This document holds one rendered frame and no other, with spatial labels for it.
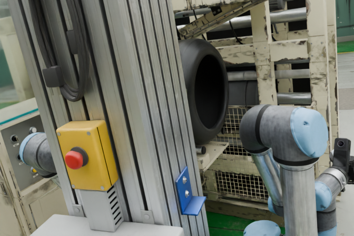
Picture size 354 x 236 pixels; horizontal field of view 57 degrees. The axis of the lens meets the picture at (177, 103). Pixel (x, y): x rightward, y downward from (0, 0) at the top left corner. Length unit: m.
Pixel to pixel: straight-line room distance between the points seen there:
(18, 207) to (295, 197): 1.37
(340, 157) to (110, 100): 0.83
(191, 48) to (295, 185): 0.99
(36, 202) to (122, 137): 1.28
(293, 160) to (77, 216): 0.53
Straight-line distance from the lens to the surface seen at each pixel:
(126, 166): 0.68
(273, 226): 1.15
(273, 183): 1.09
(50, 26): 0.68
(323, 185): 1.10
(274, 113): 0.87
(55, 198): 1.96
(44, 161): 1.09
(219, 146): 2.06
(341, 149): 1.23
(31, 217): 1.91
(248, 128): 0.90
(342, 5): 10.91
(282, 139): 0.85
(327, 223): 1.16
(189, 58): 1.65
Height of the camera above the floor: 1.64
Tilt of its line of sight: 15 degrees down
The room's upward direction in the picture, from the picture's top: 10 degrees counter-clockwise
